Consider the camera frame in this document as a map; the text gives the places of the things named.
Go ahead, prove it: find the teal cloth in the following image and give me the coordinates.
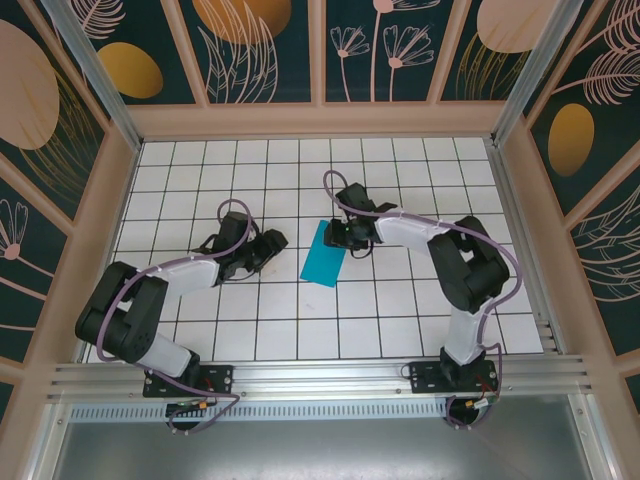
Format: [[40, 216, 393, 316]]
[[299, 219, 347, 290]]

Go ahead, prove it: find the grey metal sheet panel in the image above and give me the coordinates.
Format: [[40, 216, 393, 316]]
[[49, 419, 596, 480]]

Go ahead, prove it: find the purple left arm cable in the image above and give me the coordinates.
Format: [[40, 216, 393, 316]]
[[94, 198, 259, 436]]

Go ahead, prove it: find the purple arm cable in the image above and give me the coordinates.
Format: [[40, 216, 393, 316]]
[[322, 170, 522, 432], [94, 198, 259, 436]]

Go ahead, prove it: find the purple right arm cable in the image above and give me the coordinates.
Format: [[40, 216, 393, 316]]
[[322, 170, 522, 432]]

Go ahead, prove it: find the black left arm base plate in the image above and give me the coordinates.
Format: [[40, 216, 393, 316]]
[[143, 363, 236, 399]]

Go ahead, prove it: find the long aluminium mounting rail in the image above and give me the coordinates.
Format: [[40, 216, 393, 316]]
[[47, 354, 594, 401]]

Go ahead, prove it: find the slotted grey cable duct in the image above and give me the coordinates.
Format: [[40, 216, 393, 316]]
[[69, 402, 451, 421]]

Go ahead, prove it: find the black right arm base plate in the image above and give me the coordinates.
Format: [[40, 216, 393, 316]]
[[408, 359, 500, 396]]

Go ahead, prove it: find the aluminium side rail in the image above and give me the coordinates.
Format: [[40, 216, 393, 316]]
[[487, 142, 566, 354]]

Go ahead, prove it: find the aluminium frame post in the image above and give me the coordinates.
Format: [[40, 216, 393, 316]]
[[489, 0, 586, 146], [39, 0, 144, 151]]

